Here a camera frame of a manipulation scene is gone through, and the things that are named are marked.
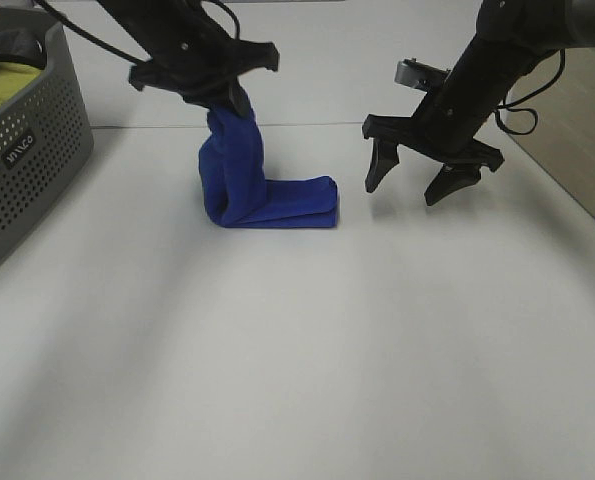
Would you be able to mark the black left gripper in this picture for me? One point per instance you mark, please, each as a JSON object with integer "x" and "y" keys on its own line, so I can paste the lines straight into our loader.
{"x": 204, "y": 69}

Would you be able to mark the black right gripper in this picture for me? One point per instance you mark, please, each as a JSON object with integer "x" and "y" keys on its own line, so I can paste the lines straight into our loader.
{"x": 443, "y": 127}

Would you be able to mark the blue towel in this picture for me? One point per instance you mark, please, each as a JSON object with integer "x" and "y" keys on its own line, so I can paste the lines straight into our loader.
{"x": 236, "y": 191}

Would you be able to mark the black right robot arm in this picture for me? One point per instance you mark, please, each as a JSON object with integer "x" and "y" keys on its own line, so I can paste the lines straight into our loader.
{"x": 511, "y": 39}

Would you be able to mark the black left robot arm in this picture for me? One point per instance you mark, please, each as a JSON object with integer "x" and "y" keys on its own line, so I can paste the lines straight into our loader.
{"x": 144, "y": 20}

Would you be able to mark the beige storage box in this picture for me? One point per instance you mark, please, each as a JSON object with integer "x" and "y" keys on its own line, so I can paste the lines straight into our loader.
{"x": 563, "y": 143}

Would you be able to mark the grey perforated laundry basket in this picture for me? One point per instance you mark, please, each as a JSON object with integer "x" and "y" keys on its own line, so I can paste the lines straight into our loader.
{"x": 45, "y": 134}

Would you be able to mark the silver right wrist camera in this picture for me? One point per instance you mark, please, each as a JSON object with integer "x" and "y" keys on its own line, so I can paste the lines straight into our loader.
{"x": 416, "y": 75}

